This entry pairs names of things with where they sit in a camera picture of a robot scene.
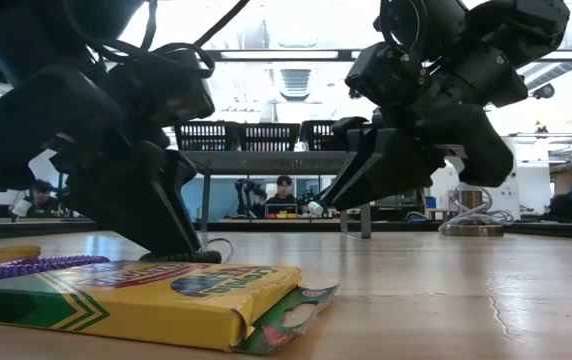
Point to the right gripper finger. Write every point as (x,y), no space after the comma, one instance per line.
(358,127)
(381,170)

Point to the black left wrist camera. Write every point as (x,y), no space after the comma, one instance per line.
(176,95)

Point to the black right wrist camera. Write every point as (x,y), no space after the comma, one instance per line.
(381,75)

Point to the white paper sheet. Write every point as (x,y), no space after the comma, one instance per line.
(21,207)

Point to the white mushroom desk lamp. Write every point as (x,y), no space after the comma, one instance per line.
(471,230)

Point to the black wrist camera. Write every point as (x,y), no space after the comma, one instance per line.
(381,75)
(176,95)

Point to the black background robot arm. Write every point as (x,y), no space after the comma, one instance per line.
(246,190)

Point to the black ceiling camera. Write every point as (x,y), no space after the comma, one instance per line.
(355,93)
(544,91)

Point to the colourful toy blocks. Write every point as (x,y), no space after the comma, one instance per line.
(281,215)

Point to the silver ceiling air duct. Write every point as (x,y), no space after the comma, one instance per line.
(298,22)

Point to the white cup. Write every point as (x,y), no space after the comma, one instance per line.
(316,208)

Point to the grey metal riser shelf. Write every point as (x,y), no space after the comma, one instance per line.
(266,162)

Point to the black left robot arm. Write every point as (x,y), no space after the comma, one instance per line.
(16,30)

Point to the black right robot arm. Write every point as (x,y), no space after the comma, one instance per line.
(516,30)

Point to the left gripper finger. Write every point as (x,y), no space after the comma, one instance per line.
(178,175)
(126,200)

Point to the yellow rubber band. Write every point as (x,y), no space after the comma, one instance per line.
(11,252)

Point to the crayon box with torn flap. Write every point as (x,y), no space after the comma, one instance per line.
(141,305)

